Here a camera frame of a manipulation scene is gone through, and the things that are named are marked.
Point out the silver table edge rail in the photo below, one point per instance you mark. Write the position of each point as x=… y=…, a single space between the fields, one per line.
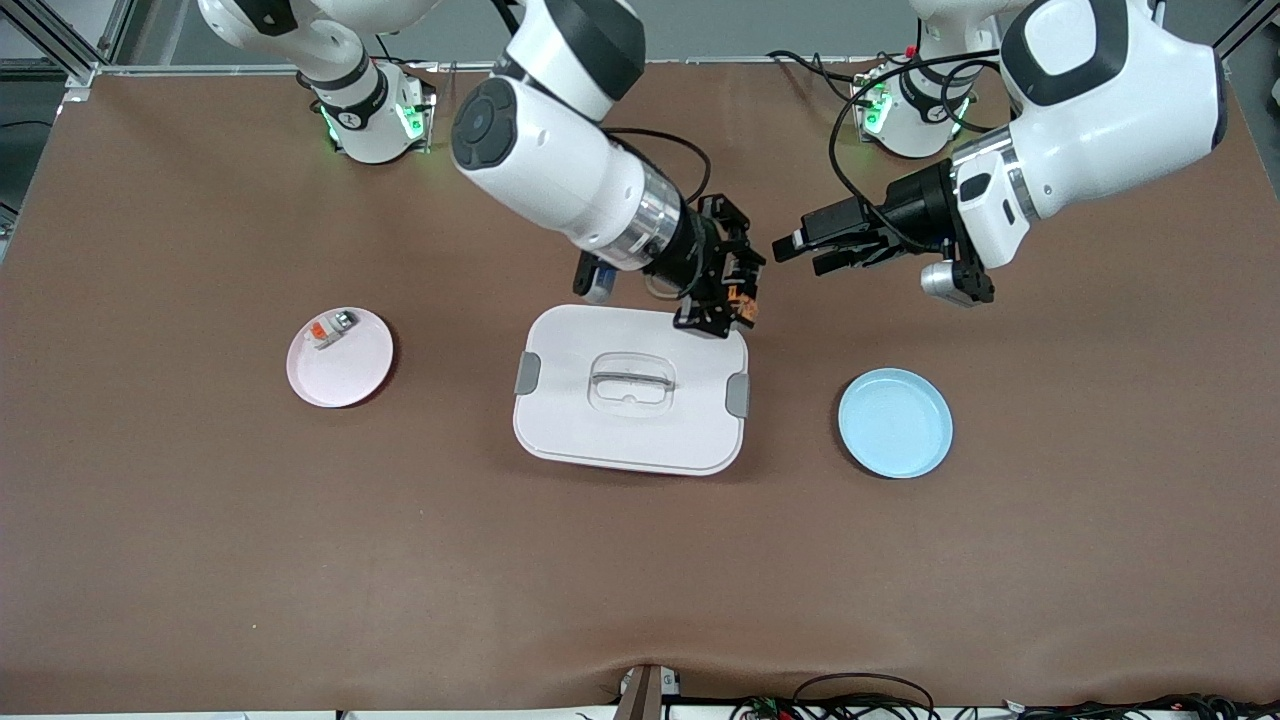
x=800 y=60

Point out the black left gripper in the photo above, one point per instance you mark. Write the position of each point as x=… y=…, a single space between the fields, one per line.
x=915 y=207

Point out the aluminium frame post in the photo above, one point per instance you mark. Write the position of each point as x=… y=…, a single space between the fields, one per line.
x=1245 y=40
x=70 y=50

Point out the white lidded plastic box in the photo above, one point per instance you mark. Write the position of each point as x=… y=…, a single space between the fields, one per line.
x=630 y=440

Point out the orange and black switch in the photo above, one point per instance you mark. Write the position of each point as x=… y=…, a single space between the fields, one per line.
x=742 y=303

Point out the white and orange switch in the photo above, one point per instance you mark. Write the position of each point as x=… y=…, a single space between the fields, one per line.
x=328 y=331

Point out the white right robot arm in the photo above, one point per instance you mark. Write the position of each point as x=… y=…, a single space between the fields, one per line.
x=560 y=170

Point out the grey box latch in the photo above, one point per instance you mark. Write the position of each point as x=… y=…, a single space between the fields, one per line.
x=738 y=395

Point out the brown camera mount bracket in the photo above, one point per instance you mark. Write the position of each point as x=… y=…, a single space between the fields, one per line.
x=640 y=695

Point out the pink round plate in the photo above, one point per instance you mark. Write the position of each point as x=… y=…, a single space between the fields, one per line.
x=345 y=375

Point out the light blue round plate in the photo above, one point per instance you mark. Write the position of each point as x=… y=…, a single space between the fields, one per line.
x=895 y=425

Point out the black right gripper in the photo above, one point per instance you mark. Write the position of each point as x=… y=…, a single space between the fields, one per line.
x=697 y=250

